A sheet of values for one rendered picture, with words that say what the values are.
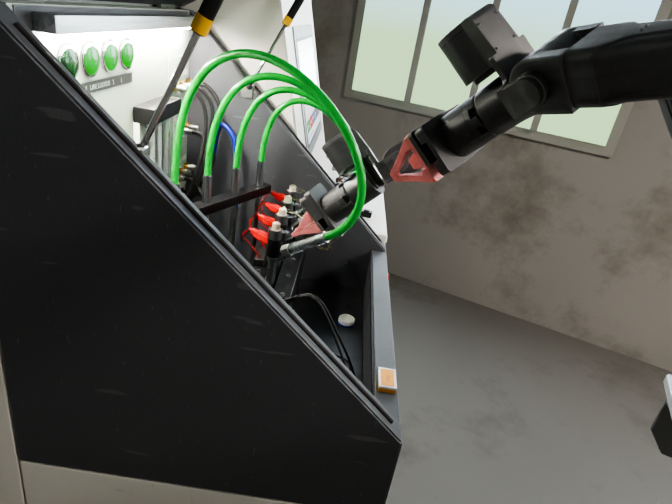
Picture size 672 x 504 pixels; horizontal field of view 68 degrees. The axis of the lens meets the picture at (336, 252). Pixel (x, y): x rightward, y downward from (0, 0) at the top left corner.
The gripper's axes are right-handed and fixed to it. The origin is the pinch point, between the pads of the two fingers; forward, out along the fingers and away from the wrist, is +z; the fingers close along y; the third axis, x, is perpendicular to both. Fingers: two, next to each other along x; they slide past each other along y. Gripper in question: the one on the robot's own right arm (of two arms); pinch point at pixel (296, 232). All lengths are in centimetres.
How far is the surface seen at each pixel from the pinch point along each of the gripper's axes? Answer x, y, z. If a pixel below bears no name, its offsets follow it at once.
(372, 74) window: -217, 35, 24
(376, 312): -4.8, -23.5, -1.2
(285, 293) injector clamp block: 3.3, -8.5, 8.5
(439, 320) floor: -171, -101, 61
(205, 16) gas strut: 33, 26, -27
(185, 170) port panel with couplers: -15.7, 25.9, 23.6
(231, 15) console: -29, 47, -4
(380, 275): -21.5, -21.4, 1.2
